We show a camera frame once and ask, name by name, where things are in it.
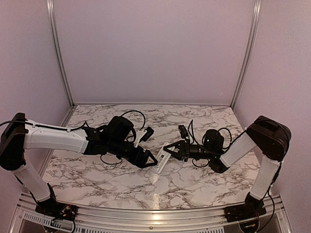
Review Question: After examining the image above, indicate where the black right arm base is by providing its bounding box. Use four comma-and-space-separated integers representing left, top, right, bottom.
224, 192, 267, 222

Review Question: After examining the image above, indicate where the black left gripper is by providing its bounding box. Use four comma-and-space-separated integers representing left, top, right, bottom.
108, 138, 158, 168

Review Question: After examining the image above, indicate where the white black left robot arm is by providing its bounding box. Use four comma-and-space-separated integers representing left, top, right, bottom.
0, 113, 158, 216

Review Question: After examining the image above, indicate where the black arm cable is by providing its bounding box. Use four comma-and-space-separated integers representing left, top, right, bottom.
188, 119, 234, 168
0, 110, 146, 166

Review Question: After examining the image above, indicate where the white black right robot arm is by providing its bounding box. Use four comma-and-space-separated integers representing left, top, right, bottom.
163, 116, 292, 217

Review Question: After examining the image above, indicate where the right aluminium frame post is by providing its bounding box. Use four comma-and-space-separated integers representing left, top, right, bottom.
231, 0, 262, 109

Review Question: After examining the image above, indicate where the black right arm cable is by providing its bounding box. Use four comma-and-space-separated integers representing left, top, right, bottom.
188, 119, 234, 168

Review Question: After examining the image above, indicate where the aluminium frame post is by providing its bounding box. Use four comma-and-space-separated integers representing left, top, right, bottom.
47, 0, 75, 108
231, 0, 262, 109

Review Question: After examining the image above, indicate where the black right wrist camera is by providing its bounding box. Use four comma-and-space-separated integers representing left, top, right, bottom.
178, 125, 189, 139

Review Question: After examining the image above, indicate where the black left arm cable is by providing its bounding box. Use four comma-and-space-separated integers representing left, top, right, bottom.
0, 110, 146, 166

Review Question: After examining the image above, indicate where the white air conditioner remote control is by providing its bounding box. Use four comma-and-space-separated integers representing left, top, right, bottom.
151, 143, 171, 174

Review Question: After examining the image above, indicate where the white remote battery cover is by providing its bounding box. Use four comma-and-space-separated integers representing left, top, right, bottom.
156, 151, 169, 165

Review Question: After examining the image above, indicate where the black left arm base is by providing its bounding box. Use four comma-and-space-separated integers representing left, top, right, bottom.
35, 184, 78, 221

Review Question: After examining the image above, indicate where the left aluminium frame post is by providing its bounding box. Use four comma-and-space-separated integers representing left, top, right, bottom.
47, 0, 75, 108

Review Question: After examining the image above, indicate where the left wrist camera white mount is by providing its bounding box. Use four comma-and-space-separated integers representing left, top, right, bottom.
134, 127, 154, 147

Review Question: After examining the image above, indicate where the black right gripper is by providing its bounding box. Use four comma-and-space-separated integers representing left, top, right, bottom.
163, 139, 214, 162

